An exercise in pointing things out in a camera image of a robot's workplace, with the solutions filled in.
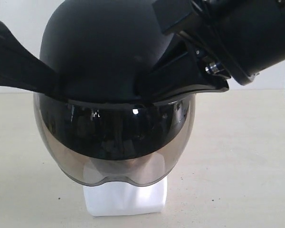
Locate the black helmet with tinted visor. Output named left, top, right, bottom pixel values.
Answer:
left=33, top=0, right=195, bottom=187

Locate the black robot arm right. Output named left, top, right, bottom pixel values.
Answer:
left=134, top=0, right=285, bottom=102

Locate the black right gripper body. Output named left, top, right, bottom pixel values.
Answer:
left=178, top=0, right=232, bottom=80

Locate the white mannequin head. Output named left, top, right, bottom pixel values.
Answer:
left=83, top=152, right=167, bottom=217

